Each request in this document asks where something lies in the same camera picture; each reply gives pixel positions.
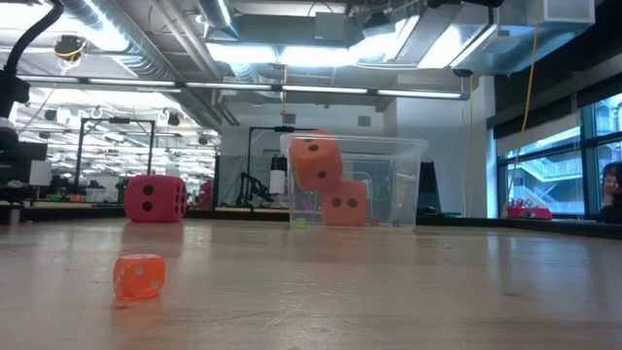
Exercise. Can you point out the large metal air duct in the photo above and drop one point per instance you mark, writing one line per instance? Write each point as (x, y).
(510, 48)

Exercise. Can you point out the long ceiling light bar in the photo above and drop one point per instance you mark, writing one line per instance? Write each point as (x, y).
(321, 89)

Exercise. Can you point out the person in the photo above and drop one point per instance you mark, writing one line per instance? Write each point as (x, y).
(613, 194)

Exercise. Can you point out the black aluminium table frame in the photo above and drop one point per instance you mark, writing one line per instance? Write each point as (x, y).
(486, 222)

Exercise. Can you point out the small orange translucent die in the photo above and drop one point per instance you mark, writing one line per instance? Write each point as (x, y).
(139, 276)

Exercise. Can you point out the clear plastic bin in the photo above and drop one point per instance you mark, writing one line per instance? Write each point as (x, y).
(398, 185)

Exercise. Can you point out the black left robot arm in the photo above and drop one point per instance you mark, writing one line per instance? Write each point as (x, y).
(12, 92)

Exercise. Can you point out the black panel stand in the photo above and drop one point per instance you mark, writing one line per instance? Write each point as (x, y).
(433, 189)

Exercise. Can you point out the small grey post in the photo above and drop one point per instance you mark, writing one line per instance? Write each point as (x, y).
(14, 216)

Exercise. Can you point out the black background robot arm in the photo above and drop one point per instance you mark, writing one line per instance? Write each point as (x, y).
(250, 187)

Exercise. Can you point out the red tray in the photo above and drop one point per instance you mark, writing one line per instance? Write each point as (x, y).
(528, 213)

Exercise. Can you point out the black workstation frame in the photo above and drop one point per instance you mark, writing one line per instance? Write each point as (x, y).
(116, 119)
(262, 129)

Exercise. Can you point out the white sign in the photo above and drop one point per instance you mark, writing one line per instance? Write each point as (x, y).
(40, 173)

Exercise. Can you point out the large window with dark frame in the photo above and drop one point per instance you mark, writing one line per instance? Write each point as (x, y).
(544, 180)

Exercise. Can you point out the large red foam die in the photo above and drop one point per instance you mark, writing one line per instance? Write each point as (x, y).
(155, 199)

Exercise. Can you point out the large orange foam die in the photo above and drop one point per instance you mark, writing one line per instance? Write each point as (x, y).
(345, 204)
(316, 163)

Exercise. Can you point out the small green die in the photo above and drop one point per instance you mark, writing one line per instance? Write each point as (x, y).
(300, 223)

